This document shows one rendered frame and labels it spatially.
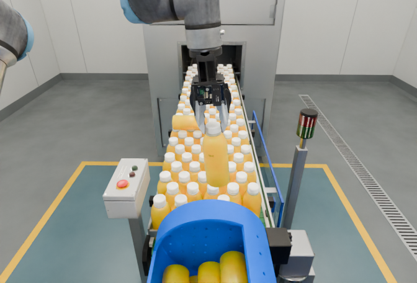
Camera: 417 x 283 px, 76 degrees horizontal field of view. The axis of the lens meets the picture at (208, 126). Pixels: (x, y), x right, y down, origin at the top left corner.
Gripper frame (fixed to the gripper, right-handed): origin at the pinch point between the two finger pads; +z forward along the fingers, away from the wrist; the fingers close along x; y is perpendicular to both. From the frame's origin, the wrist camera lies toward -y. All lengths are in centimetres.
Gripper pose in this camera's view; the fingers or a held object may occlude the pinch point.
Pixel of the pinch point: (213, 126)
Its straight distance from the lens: 68.1
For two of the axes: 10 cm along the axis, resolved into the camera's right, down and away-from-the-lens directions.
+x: 10.0, -0.8, -0.5
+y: -0.1, 4.5, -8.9
